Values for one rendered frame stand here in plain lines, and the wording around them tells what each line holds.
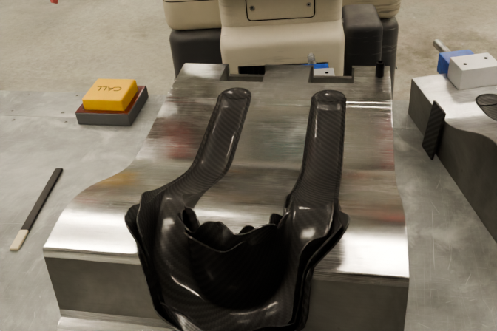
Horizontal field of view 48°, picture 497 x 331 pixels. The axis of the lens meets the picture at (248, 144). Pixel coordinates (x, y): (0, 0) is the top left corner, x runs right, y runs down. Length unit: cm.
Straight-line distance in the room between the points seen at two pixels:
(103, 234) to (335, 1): 70
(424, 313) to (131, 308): 26
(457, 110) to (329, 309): 36
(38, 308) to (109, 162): 23
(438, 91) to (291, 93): 19
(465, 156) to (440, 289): 16
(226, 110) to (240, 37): 38
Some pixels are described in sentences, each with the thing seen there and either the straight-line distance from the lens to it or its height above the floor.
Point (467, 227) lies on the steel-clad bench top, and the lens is 62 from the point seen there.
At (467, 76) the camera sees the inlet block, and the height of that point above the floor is 87.
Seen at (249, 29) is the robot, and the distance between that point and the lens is 103.
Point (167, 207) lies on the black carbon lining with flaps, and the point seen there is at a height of 92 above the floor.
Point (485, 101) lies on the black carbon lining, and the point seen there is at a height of 85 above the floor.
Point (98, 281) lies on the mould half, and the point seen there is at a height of 91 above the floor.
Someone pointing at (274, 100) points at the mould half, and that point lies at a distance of 64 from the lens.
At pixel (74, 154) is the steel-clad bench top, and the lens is 77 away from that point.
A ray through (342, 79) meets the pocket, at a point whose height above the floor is 87.
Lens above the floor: 122
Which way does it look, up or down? 35 degrees down
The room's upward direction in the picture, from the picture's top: 5 degrees counter-clockwise
